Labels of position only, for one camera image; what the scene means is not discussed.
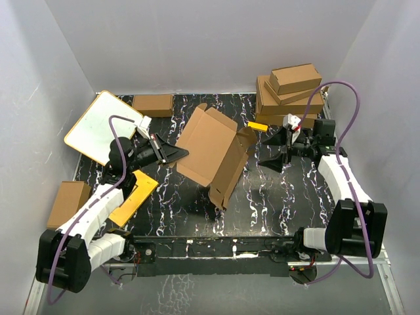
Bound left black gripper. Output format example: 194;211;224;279
127;133;188;173

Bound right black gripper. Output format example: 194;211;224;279
258;125;317;172

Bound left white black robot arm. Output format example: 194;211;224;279
35;134;189;293

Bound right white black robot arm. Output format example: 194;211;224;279
259;114;388;261

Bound large stacked cardboard box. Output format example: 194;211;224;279
256;75;309;115

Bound top small stacked cardboard box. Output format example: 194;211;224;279
269;64;322;95

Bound small yellow block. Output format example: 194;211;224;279
247;121;268;133

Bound yellow card with black drawing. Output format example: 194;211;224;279
109;171;158;228

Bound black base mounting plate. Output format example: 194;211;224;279
105;236;331;277

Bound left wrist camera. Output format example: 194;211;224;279
134;115;152;140

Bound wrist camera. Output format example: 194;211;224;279
134;115;152;140
282;114;301;133

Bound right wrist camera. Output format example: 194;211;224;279
282;114;301;133

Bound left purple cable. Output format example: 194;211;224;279
46;114;142;306

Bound purple cable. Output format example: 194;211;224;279
46;114;142;306
298;79;375;285

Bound white board with wooden frame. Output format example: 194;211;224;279
64;91;143;165

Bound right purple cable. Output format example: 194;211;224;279
298;79;375;285

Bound aluminium frame rail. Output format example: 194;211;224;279
22;239;406;315

